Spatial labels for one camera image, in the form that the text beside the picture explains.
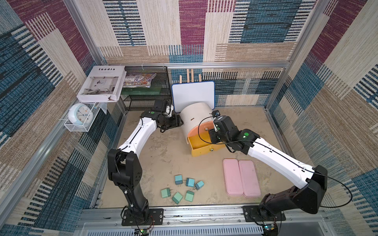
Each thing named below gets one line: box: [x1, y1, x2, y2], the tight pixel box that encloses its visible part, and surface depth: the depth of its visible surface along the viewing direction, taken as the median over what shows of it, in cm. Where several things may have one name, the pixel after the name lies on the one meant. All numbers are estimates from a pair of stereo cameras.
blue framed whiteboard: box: [171, 80, 216, 113], surface depth 106 cm
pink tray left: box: [222, 158, 245, 197], surface depth 86 cm
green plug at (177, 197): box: [171, 191, 184, 205], surface depth 79 cm
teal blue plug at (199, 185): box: [195, 180, 205, 191], surface depth 83 cm
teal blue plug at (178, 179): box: [174, 174, 183, 185], surface depth 86 cm
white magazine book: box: [76, 65, 127, 103], surface depth 77 cm
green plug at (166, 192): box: [160, 187, 171, 199], surface depth 81 cm
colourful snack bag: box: [123, 72, 158, 89], surface depth 85 cm
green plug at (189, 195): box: [185, 190, 195, 203], surface depth 81 cm
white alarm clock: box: [67, 103, 94, 125], surface depth 65 cm
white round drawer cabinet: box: [179, 101, 215, 145], surface depth 93 cm
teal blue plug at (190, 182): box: [185, 177, 196, 188], surface depth 85 cm
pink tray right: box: [238, 159, 262, 198], surface depth 84 cm
